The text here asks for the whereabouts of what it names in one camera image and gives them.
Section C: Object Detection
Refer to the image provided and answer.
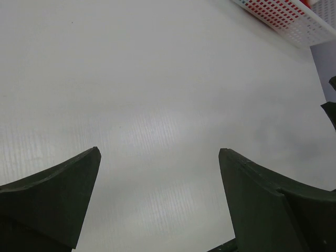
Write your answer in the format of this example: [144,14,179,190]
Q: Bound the white plastic laundry basket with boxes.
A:
[234,0,335,47]

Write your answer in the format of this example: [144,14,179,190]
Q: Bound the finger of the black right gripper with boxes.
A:
[321,101,336,130]
[329,76,336,91]

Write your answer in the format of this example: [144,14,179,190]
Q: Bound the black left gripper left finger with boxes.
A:
[1,146,101,251]

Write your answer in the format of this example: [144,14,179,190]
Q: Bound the red t shirt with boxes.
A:
[243,0,305,29]

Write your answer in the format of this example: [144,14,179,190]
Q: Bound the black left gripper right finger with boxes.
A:
[218,149,335,251]

